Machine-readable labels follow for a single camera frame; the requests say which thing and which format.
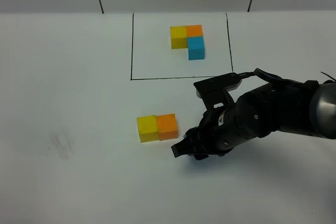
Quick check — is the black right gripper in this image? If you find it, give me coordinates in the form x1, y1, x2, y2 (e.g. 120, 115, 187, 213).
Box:
171, 105, 242, 161

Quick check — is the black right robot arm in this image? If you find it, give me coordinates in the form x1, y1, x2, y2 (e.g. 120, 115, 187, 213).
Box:
172, 81, 335, 160

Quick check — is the blue template block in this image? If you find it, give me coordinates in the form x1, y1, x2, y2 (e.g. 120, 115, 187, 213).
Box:
187, 36, 205, 60

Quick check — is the yellow template block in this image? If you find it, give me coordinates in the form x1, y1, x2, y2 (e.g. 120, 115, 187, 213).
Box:
170, 26, 187, 49

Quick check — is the orange template block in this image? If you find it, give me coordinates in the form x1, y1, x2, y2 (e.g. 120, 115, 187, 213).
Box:
186, 25, 203, 38

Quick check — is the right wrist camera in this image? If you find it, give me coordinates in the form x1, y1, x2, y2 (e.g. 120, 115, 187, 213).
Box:
194, 73, 242, 112

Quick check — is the black right camera cable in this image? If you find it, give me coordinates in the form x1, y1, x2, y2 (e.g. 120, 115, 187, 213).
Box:
237, 68, 310, 88

